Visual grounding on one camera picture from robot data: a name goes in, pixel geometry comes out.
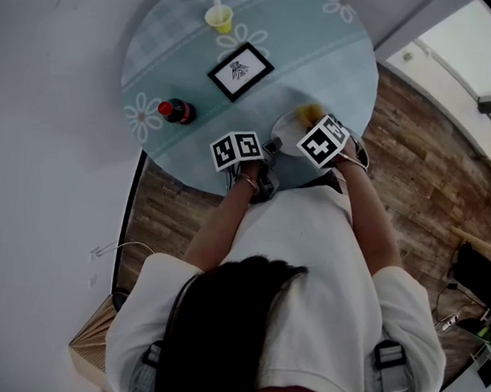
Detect grey shoulder strap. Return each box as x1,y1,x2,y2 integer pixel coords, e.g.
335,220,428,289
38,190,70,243
369,338,420,392
129,338,164,392

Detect yellow paper cup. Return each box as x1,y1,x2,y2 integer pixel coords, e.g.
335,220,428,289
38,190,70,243
203,3,236,36

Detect white power strip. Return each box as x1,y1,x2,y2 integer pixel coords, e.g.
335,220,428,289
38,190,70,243
440,310,463,334

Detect black floor cable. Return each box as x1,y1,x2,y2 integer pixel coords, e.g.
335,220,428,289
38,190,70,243
433,282,490,324

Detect rose gold bracelet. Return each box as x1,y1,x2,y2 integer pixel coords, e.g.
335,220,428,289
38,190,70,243
235,172,262,197

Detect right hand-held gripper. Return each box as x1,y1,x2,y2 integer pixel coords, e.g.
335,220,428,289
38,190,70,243
292,111,374,197

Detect cola bottle with red cap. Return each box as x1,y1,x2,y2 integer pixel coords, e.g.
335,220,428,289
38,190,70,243
156,96,198,127

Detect bread roll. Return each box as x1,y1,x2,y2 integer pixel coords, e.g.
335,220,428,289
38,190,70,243
293,102,326,130

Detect person's right forearm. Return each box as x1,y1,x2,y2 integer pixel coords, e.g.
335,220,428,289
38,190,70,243
326,137,413,278

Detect person's left forearm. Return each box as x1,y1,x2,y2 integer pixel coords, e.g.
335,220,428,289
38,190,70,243
181,156,262,276

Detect light wooden table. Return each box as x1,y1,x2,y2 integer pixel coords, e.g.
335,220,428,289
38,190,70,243
447,151,491,280

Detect person's white shirt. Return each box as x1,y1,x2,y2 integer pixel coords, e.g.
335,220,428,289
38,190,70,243
100,166,462,392

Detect black picture frame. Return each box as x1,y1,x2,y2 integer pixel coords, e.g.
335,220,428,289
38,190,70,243
204,37,277,107

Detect black bag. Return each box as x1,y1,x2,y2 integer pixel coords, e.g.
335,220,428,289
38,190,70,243
448,241,491,324

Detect white wire rack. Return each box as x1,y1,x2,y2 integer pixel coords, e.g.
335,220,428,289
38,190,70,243
468,312,491,375

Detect round table with blue cloth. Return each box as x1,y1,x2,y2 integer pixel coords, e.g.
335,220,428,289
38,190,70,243
111,0,385,210

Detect beige ribbed box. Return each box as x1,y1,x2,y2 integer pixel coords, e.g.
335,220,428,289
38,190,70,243
65,290,125,392

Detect white wall cable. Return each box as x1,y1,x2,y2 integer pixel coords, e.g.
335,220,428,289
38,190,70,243
99,237,157,260

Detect glass sliding door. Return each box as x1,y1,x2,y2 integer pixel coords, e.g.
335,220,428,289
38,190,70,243
364,0,491,171

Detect black round stool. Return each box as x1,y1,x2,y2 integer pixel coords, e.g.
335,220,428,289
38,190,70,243
110,289,130,314

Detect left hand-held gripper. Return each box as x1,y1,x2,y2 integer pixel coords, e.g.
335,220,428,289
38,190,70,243
204,127,285,206

